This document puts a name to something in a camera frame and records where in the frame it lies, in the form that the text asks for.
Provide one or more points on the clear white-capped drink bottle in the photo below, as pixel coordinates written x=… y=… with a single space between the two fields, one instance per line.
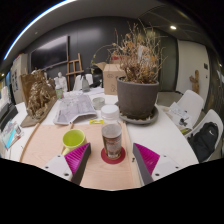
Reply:
x=111 y=140

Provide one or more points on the black flat box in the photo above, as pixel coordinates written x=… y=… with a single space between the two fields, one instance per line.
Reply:
x=6 y=115

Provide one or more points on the grey plant pot saucer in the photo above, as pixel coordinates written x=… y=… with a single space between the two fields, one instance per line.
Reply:
x=143 y=120

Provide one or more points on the white cabinet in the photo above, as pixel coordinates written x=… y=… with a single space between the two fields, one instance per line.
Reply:
x=19 y=78

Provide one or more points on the black backpack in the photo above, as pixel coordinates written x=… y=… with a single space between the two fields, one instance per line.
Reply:
x=203 y=141

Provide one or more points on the white chair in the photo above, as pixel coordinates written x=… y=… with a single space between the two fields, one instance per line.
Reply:
x=77 y=81
x=215 y=116
x=193 y=100

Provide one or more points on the loose white papers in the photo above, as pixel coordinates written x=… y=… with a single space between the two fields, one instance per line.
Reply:
x=180 y=115

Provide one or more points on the dried plant in grey pot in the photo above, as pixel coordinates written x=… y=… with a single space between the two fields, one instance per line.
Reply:
x=136 y=100

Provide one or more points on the wooden easel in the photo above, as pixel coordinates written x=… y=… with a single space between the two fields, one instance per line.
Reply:
x=75 y=71

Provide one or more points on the light plywood board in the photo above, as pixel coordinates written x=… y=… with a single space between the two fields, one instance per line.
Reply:
x=100 y=173
x=43 y=143

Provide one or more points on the yellow sticky note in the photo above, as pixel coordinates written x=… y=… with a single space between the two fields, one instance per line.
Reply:
x=96 y=122

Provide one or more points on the black appliance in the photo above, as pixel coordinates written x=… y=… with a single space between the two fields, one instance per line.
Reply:
x=97 y=78

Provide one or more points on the wooden wall figure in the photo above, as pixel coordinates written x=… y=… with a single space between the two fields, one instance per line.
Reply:
x=194 y=81

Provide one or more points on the small grey bowl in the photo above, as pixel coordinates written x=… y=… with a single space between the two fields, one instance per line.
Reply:
x=98 y=103

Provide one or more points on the yellow-green mug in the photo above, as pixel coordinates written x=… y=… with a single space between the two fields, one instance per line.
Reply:
x=73 y=138

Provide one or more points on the flat round red coaster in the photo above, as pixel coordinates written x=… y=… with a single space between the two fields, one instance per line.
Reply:
x=104 y=159

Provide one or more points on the round ceiling spotlight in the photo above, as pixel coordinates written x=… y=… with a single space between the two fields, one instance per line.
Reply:
x=173 y=27

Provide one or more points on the colourful booklet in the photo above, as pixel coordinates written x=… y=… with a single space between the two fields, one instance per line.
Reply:
x=11 y=133

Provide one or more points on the black wall screen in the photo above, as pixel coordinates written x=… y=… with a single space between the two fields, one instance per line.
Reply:
x=50 y=53

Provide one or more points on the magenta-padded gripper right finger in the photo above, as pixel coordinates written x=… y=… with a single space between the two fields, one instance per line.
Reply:
x=146 y=158

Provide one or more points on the folded newspaper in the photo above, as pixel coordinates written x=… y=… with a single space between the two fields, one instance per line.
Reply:
x=75 y=108

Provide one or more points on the small white plaster statue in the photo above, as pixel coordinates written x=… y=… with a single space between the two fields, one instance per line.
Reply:
x=61 y=81

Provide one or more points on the brown carved sculpture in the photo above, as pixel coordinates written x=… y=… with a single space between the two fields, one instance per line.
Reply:
x=40 y=96

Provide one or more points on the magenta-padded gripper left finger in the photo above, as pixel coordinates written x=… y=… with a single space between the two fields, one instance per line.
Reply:
x=76 y=158

